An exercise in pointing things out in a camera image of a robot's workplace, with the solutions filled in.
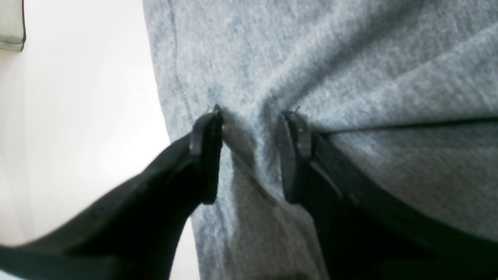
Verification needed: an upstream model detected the grey t-shirt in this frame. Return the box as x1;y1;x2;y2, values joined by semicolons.
143;0;498;280

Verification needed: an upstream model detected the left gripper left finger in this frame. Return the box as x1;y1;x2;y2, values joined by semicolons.
0;106;223;280

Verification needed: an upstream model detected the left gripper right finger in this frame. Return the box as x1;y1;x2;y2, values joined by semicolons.
277;111;497;280

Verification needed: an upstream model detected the left white bin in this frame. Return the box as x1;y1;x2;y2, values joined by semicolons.
0;0;26;53

